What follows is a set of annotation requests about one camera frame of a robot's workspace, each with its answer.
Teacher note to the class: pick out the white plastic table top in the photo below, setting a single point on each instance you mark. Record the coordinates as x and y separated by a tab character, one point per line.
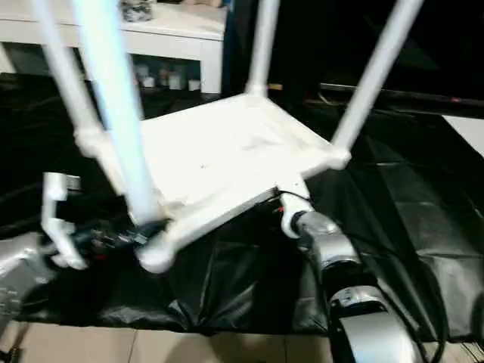
227	151

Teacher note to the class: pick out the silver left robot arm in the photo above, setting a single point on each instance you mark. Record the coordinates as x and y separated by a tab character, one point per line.
19	257

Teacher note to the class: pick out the black plastic mat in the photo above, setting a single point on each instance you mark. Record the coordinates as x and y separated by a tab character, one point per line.
246	283

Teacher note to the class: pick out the small tan tag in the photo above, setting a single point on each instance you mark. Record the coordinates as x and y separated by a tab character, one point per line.
274	87

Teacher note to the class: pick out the white cup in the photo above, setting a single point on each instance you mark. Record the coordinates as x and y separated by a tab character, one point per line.
193	85

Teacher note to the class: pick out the black metal rod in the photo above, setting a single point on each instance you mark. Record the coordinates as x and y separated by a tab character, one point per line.
397	94

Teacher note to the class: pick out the white cabinet with glass doors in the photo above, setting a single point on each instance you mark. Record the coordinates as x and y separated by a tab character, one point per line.
170	41

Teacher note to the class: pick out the black backdrop cloth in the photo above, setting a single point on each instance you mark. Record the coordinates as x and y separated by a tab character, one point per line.
378	38

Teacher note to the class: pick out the white flat panel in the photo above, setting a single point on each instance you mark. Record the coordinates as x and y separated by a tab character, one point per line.
467	134

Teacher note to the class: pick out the black bundle on cabinet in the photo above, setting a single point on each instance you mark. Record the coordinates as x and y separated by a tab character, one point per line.
136	8

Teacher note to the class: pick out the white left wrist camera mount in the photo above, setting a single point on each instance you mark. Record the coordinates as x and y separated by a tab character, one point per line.
56	223

